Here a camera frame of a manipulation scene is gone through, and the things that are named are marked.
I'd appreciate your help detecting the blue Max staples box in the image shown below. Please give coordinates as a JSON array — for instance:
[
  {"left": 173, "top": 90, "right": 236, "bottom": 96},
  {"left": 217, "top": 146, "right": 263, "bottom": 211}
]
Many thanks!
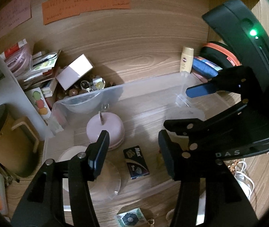
[{"left": 123, "top": 145, "right": 150, "bottom": 180}]

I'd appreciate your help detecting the white drawstring cloth pouch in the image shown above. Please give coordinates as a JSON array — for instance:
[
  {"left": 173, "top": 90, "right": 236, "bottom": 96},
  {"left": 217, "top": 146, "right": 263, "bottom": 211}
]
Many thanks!
[{"left": 196, "top": 159, "right": 255, "bottom": 225}]

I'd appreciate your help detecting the blue patchwork fabric pouch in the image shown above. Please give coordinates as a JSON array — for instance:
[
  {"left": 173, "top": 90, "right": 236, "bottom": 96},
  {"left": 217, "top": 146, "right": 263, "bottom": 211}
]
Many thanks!
[{"left": 191, "top": 56, "right": 222, "bottom": 83}]

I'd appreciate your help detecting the cream sunscreen bottle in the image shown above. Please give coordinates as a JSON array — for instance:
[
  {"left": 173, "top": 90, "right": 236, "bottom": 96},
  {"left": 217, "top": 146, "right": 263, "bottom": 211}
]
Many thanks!
[{"left": 180, "top": 47, "right": 194, "bottom": 73}]

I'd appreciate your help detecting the black orange zipper case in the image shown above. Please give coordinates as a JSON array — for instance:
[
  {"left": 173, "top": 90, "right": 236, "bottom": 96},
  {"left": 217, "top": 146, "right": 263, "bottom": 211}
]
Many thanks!
[{"left": 199, "top": 41, "right": 241, "bottom": 69}]

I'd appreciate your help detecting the clear plastic storage bin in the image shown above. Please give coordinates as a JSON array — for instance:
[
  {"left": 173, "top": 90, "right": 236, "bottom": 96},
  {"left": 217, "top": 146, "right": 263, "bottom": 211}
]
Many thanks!
[{"left": 43, "top": 73, "right": 205, "bottom": 208}]

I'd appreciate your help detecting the brown ceramic mug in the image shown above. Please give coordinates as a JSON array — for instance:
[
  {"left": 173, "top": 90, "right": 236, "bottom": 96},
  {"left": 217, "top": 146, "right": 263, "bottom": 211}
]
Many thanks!
[{"left": 0, "top": 104, "right": 40, "bottom": 178}]

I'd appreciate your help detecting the pink round macaron case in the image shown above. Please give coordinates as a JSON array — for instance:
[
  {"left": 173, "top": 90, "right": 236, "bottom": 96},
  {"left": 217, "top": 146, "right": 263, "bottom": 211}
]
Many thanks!
[{"left": 86, "top": 112, "right": 125, "bottom": 151}]

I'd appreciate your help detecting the clear glass bowl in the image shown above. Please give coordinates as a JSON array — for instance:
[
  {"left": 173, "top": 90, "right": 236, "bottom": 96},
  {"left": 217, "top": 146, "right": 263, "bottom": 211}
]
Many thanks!
[{"left": 61, "top": 91, "right": 103, "bottom": 114}]

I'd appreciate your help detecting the small pink white box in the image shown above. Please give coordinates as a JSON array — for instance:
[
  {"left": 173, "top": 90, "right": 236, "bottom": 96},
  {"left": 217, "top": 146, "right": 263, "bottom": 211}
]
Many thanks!
[{"left": 56, "top": 54, "right": 93, "bottom": 90}]

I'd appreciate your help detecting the fruit print paper box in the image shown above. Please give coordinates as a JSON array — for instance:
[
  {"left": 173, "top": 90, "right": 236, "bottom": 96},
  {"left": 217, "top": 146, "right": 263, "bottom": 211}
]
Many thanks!
[{"left": 25, "top": 88, "right": 51, "bottom": 123}]

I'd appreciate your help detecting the white paper file holder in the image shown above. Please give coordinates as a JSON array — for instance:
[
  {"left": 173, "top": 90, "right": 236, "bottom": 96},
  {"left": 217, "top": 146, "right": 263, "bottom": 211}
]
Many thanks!
[{"left": 0, "top": 57, "right": 48, "bottom": 141}]

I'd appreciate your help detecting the orange sticky note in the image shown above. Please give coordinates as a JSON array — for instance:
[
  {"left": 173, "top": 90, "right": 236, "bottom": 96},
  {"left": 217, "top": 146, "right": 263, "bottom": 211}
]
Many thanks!
[{"left": 42, "top": 0, "right": 130, "bottom": 25}]

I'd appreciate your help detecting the pink sticky note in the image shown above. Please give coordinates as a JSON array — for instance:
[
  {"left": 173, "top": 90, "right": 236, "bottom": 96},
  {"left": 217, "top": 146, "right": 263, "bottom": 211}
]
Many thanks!
[{"left": 0, "top": 0, "right": 31, "bottom": 38}]

